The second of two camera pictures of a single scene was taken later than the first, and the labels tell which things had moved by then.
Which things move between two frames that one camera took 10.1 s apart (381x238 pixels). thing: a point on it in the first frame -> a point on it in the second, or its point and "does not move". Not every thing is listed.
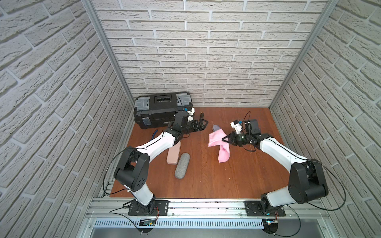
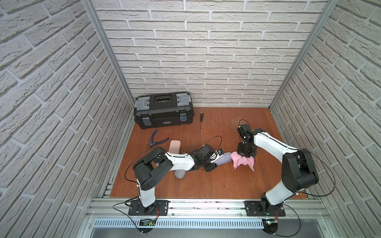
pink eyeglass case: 173,153 does not move
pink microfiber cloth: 215,138 -> 237,159
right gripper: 232,136 -> 252,153
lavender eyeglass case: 216,127 -> 224,158
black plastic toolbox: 156,111 does not move
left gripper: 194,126 -> 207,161
